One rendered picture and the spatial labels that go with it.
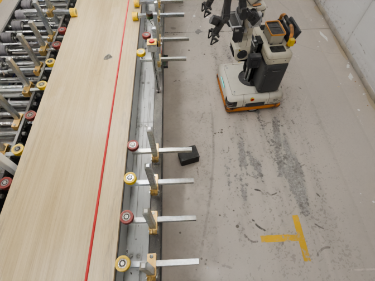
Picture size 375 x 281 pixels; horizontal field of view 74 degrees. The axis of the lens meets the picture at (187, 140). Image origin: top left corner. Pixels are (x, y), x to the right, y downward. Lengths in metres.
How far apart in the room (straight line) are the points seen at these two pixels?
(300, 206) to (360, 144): 1.11
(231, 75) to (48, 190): 2.28
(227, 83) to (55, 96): 1.82
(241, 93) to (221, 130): 0.47
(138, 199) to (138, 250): 0.35
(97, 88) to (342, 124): 2.75
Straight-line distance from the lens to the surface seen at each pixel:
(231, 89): 2.97
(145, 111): 2.31
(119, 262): 1.54
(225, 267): 2.42
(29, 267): 1.72
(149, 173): 1.46
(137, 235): 1.84
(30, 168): 1.95
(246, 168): 2.73
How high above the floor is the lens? 2.39
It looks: 58 degrees down
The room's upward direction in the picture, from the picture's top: straight up
